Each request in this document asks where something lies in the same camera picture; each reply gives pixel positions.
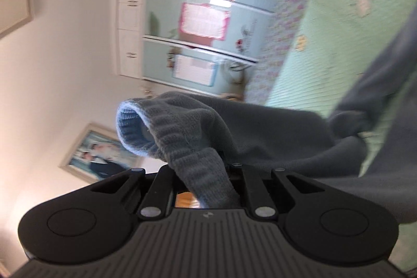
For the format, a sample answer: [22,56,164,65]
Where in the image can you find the blue fleece pants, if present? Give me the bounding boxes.
[116,14,416,224]

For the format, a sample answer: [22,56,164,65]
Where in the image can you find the framed wedding photo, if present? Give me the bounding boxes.
[59,123,144,183]

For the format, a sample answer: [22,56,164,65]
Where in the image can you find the sliding door wardrobe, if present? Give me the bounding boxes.
[112,0,278,97]

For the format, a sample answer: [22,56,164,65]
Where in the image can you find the green quilted bee bedspread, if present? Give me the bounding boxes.
[266,0,416,270]

